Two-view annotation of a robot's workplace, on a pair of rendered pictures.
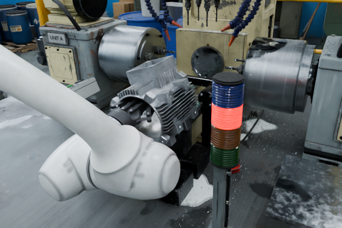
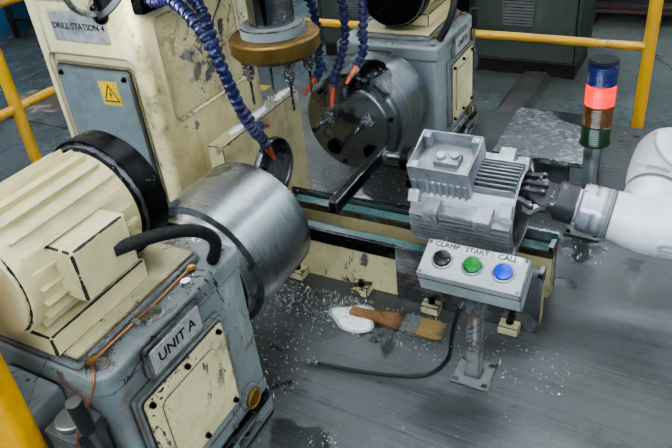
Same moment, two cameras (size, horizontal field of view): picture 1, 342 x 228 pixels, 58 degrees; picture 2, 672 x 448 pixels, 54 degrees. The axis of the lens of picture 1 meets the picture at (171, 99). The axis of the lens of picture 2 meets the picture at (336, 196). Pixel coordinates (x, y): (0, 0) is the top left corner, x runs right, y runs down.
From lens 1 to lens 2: 1.60 m
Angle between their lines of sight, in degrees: 76
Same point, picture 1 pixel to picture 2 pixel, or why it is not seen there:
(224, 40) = (281, 114)
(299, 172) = (524, 146)
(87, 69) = (245, 335)
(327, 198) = (558, 138)
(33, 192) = (580, 420)
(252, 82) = (405, 120)
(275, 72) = (411, 93)
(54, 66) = (179, 430)
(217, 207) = not seen: hidden behind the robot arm
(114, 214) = (587, 311)
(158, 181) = not seen: outside the picture
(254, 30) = (256, 86)
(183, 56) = not seen: hidden behind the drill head
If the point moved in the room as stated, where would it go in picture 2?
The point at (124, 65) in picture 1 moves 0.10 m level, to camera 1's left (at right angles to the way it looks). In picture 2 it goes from (297, 247) to (295, 283)
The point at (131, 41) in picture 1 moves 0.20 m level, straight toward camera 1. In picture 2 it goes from (279, 196) to (389, 178)
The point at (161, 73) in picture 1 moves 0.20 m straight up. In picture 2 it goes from (470, 146) to (471, 46)
